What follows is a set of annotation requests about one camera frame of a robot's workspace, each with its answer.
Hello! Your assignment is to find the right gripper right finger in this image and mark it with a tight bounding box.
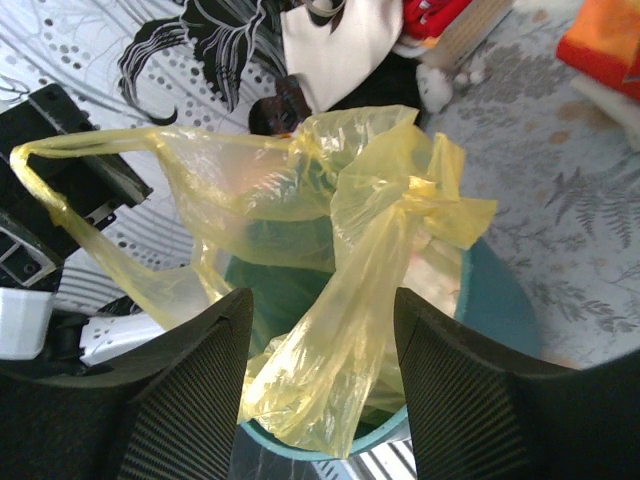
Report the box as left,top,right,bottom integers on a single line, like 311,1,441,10
394,288,639,479

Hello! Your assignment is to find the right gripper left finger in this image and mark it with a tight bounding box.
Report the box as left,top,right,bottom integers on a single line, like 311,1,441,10
1,289,253,479

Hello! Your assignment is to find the brown patterned bag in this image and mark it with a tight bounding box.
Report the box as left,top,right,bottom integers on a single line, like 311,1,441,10
248,75,312,136

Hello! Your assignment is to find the yellow trash bag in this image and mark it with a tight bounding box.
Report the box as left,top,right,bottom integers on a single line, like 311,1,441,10
9,105,497,458

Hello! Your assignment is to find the cream canvas tote bag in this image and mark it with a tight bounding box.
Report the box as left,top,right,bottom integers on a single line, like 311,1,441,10
279,0,406,114

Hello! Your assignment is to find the teal trash bin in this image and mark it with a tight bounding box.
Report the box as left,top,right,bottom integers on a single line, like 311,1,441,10
222,214,544,464

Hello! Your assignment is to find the rainbow striped cloth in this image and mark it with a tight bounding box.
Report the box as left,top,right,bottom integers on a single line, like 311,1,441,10
556,0,639,100

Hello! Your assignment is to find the red cloth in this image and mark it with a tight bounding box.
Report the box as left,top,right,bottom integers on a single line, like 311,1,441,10
403,0,471,40

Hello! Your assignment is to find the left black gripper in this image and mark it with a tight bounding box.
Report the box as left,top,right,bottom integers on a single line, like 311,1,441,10
1,84,153,288

